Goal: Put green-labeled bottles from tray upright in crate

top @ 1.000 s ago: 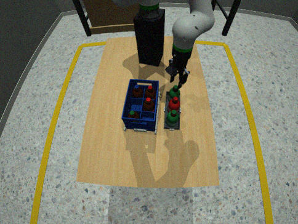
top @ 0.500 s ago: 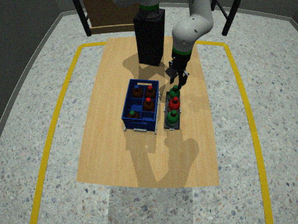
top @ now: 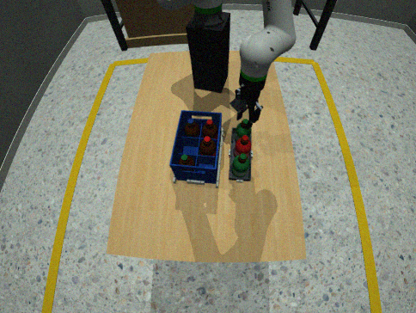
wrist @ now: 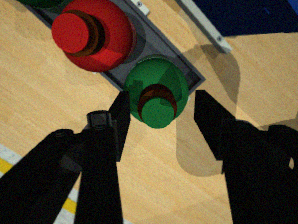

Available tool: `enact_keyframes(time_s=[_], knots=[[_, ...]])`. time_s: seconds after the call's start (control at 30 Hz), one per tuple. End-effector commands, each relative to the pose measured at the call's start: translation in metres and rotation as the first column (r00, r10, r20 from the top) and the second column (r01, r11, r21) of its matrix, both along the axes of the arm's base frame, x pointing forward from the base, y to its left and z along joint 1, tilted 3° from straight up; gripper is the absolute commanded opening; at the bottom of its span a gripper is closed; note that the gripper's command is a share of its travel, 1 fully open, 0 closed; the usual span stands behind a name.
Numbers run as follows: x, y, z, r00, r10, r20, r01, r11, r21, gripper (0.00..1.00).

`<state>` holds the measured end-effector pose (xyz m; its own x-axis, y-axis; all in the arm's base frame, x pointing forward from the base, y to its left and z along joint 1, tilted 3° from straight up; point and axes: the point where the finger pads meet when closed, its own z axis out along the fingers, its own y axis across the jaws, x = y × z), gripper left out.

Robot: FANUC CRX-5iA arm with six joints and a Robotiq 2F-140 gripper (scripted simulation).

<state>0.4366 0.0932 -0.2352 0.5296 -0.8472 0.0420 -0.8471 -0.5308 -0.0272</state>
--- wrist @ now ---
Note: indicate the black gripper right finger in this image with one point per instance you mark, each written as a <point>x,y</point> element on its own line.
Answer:
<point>259,192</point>

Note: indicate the red cola bottle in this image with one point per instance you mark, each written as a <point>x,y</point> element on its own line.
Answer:
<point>95,35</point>

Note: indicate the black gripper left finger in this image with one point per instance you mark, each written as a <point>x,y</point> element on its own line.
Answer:
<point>31,191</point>

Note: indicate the dark grey tray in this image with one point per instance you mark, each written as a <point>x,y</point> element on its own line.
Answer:
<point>150,41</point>

